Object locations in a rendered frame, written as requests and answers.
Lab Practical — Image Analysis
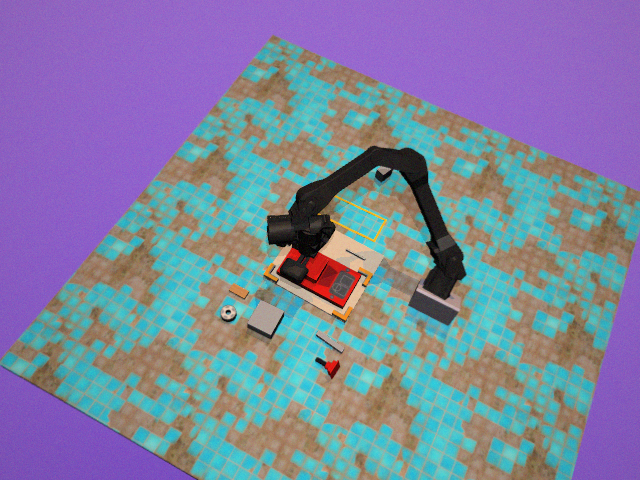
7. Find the brown flat bar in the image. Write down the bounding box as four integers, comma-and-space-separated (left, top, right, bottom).
229, 283, 249, 299

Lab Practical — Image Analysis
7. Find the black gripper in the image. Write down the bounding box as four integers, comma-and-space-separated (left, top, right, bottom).
280, 222, 336, 284

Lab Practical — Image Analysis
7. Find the small black toy tyre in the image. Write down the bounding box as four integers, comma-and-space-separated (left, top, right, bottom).
220, 305, 237, 322

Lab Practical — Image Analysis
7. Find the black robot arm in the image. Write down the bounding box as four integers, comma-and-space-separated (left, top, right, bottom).
267, 146, 467, 300

